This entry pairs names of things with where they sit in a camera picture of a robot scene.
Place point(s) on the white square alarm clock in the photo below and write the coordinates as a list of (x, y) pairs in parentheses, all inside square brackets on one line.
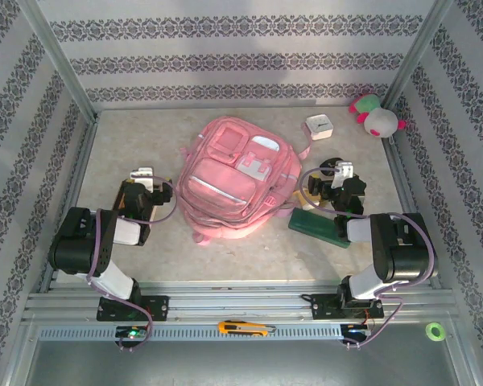
[(320, 126)]

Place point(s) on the green pencil case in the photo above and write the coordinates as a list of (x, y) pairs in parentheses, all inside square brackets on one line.
[(312, 225)]

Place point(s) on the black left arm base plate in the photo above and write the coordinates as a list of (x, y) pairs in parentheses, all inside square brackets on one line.
[(159, 307)]

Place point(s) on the black computer mouse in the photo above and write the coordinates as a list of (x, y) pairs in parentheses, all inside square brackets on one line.
[(327, 165)]

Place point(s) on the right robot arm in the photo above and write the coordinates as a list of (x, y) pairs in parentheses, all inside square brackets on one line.
[(406, 257)]

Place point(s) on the aluminium side rail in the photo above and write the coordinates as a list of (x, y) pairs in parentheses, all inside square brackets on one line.
[(74, 193), (406, 201)]

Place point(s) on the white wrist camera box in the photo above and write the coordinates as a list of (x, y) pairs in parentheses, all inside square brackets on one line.
[(143, 173), (343, 171)]

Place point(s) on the aluminium frame post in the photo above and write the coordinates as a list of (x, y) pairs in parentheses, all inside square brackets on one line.
[(418, 52), (56, 56)]

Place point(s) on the pink school backpack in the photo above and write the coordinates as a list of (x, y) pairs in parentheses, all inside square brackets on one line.
[(225, 181)]

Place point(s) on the green tape roll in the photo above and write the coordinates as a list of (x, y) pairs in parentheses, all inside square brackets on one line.
[(428, 331)]

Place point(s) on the grey pink green plush toy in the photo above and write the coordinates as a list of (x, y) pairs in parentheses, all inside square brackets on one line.
[(380, 122)]

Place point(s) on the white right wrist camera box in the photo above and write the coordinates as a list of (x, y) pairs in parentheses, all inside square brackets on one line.
[(343, 171)]

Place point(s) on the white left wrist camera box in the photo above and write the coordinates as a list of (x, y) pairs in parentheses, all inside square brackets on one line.
[(143, 173)]

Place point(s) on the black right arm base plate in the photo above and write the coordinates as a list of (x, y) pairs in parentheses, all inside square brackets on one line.
[(322, 307)]

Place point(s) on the aluminium mounting rail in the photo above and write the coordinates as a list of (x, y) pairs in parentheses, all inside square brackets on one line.
[(241, 301)]

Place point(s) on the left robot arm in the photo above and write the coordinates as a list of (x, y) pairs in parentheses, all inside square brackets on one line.
[(76, 241)]

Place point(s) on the yellow utility knife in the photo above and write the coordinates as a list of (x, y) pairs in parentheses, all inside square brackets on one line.
[(233, 327)]

